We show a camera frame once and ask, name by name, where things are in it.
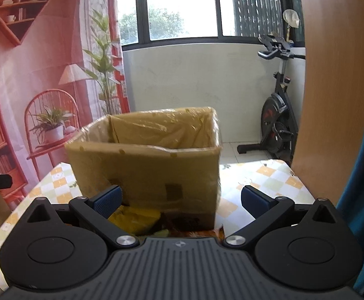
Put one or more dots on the black framed window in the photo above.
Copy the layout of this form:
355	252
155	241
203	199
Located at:
149	23

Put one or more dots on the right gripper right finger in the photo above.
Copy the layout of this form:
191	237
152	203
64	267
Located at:
269	213

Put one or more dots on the black exercise bike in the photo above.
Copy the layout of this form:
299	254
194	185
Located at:
279	128

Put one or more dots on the wooden door panel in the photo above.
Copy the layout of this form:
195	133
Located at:
332	118

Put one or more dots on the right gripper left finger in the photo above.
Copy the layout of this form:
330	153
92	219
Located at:
93	213

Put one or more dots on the cardboard box with plastic liner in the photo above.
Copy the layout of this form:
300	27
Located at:
163	160

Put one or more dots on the checkered floral tablecloth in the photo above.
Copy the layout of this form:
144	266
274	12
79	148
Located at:
272	177

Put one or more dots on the white bag on stick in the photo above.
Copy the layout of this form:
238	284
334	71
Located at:
292	19

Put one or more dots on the yellow snack bag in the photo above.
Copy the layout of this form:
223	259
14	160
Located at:
136	221

